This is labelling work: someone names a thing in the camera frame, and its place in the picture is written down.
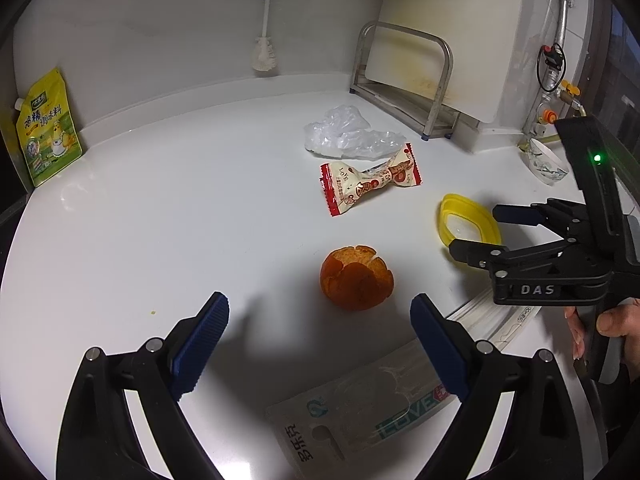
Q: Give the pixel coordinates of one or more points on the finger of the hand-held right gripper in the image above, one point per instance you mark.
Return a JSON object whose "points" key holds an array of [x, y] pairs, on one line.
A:
{"points": [[515, 215], [480, 252]]}

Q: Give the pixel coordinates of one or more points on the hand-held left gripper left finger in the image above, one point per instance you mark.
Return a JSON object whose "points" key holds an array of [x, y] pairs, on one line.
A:
{"points": [[200, 345]]}

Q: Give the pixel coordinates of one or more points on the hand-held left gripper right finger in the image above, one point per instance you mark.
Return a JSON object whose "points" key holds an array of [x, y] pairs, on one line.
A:
{"points": [[440, 350]]}

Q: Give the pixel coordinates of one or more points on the white package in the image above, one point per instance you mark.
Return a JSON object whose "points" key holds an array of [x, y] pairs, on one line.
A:
{"points": [[495, 322]]}

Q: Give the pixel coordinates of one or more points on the toothbrush package with teal print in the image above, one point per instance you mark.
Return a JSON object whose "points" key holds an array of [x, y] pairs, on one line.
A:
{"points": [[360, 410]]}

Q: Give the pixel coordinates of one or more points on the orange peel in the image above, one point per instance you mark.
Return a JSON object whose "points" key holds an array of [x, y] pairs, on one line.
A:
{"points": [[355, 280]]}

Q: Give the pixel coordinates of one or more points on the red and white snack wrapper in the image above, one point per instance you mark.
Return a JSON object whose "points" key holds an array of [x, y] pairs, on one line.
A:
{"points": [[370, 182]]}

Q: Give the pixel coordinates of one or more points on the clear plastic bag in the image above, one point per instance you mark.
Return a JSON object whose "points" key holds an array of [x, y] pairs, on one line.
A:
{"points": [[345, 132]]}

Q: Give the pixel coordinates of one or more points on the person's right hand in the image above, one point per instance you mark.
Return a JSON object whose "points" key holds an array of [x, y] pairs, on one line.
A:
{"points": [[620, 320]]}

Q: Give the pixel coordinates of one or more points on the white patterned bowl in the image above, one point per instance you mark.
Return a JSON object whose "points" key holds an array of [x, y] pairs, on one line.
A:
{"points": [[545, 165]]}

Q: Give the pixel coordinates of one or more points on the gas valve with pipes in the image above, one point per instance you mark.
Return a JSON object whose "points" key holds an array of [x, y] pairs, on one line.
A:
{"points": [[580, 107]]}

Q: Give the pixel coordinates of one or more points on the metal cutting board rack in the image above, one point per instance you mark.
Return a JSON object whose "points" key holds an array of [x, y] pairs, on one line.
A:
{"points": [[435, 110]]}

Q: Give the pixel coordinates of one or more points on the metal gas pipe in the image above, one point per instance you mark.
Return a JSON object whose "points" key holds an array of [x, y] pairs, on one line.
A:
{"points": [[562, 15]]}

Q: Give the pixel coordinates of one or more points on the white cutting board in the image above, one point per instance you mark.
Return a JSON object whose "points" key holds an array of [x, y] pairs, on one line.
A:
{"points": [[450, 0]]}

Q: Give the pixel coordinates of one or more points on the yellow seasoning pouch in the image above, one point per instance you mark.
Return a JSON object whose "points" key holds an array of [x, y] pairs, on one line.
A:
{"points": [[47, 135]]}

